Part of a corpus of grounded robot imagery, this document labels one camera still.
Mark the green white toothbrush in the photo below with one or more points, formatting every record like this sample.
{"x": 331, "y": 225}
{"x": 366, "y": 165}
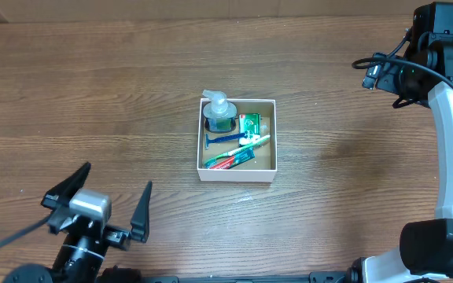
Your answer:
{"x": 257, "y": 143}

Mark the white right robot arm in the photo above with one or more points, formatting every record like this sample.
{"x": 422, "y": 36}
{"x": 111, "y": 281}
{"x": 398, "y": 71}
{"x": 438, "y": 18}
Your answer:
{"x": 425, "y": 250}

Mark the white cardboard box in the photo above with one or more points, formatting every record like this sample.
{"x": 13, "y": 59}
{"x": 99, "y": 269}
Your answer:
{"x": 263, "y": 167}

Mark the blue disposable razor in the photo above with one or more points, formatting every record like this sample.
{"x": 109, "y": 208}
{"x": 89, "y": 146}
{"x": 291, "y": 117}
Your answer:
{"x": 208, "y": 141}

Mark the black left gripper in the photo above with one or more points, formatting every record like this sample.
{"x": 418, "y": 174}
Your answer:
{"x": 120, "y": 240}

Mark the red green toothpaste tube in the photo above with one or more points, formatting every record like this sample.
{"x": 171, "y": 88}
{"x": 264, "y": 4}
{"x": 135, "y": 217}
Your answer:
{"x": 232, "y": 161}

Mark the green soap bar packet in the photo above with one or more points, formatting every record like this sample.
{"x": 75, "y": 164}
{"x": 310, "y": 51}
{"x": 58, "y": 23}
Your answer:
{"x": 249, "y": 124}

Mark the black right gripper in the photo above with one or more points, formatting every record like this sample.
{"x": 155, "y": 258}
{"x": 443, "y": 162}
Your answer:
{"x": 391, "y": 71}

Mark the clear pump soap bottle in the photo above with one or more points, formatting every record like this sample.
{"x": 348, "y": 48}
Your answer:
{"x": 219, "y": 113}

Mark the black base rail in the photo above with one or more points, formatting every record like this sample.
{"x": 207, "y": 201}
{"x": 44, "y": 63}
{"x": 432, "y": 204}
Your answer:
{"x": 313, "y": 277}

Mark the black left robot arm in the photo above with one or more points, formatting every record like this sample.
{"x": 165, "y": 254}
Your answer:
{"x": 79, "y": 260}

